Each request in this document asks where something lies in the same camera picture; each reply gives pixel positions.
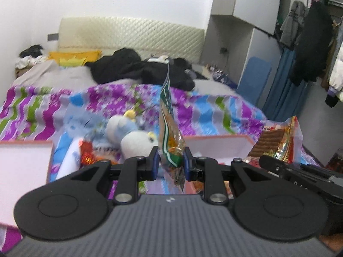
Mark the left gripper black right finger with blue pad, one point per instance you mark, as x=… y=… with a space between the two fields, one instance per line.
x=214 y=173

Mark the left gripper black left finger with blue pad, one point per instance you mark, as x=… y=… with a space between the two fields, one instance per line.
x=75 y=205

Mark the red yellow tofu snack packet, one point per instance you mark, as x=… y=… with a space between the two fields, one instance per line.
x=281 y=140

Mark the green white pickle snack packet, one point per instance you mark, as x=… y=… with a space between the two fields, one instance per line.
x=170 y=141

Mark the white spray bottle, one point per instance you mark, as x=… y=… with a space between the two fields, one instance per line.
x=71 y=161

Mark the red foil candy wrapper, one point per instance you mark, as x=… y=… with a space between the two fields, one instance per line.
x=87 y=156

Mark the pink shallow box lid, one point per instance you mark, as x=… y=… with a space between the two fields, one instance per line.
x=25 y=165

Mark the pink box right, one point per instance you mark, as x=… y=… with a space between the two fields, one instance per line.
x=223 y=148

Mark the purple floral bed sheet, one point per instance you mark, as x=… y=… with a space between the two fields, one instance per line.
x=155 y=225

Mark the light blue snack bag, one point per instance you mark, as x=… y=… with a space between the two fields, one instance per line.
x=83 y=128

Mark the white plush duck toy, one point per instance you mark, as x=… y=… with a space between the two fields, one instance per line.
x=124 y=133

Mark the blue curtain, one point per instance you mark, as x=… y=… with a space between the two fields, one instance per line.
x=285 y=99

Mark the hanging black jacket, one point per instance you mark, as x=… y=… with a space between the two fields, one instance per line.
x=314 y=45

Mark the grey blanket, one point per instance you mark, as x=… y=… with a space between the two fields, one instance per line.
x=49 y=74

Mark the yellow pillow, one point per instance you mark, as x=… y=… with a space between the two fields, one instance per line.
x=74 y=59

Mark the black clothes pile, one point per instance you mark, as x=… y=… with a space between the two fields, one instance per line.
x=127 y=64

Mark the hanging grey jacket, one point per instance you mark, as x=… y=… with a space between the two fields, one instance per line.
x=293 y=25

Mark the cream quilted headboard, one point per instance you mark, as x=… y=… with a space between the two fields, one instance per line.
x=147 y=37

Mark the white wall cabinet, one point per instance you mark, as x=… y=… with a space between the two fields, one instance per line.
x=238 y=30

